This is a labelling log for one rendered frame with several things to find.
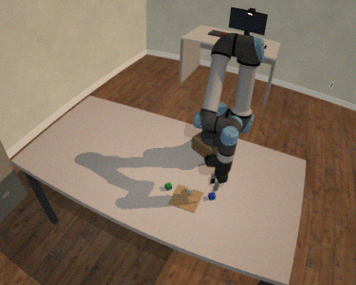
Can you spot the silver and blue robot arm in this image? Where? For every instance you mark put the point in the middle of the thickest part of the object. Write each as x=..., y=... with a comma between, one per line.
x=249, y=52

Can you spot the green die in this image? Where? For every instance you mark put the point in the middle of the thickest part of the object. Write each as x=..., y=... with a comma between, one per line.
x=168, y=186

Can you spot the beige die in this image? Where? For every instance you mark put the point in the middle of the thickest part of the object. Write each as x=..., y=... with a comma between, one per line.
x=189, y=189

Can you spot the tan square mat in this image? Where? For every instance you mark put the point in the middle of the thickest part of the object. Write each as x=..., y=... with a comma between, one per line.
x=184, y=200

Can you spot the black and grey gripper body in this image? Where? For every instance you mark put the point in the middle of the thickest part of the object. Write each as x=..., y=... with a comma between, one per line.
x=222, y=168

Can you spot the blue die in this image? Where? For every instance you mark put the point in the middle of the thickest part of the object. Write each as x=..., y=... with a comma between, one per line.
x=212, y=196

